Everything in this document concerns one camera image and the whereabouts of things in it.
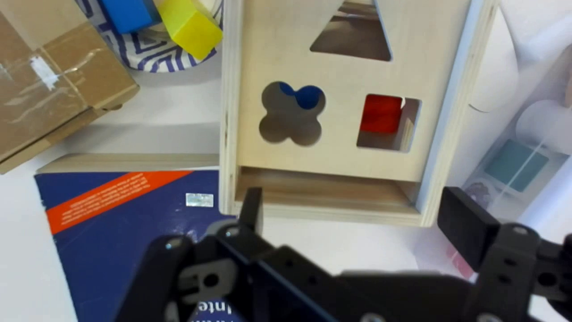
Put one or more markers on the blue patterned white plate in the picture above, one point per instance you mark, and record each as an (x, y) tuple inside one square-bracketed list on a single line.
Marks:
[(149, 54)]

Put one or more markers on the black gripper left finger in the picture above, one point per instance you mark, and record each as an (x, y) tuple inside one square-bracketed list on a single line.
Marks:
[(251, 208)]

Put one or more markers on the blue wooden block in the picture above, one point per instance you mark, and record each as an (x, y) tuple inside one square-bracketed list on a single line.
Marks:
[(128, 13)]

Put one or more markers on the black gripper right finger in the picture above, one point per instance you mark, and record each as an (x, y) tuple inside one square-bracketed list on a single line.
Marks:
[(468, 229)]

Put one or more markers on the wooden shape sorter toy box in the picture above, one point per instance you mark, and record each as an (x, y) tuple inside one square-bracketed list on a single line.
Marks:
[(287, 47)]

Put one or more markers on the yellow wooden block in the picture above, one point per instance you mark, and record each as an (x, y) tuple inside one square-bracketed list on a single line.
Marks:
[(191, 27)]

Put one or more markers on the red wooden block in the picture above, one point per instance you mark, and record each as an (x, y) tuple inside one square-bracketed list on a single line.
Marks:
[(382, 115)]

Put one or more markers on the brown cardboard box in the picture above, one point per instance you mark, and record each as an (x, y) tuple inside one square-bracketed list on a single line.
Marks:
[(55, 82)]

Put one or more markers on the clear plastic storage container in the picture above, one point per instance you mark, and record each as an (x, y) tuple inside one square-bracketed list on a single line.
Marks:
[(525, 118)]

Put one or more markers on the blue book with orange stripe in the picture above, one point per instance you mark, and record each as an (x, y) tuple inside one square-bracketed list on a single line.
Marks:
[(108, 251)]

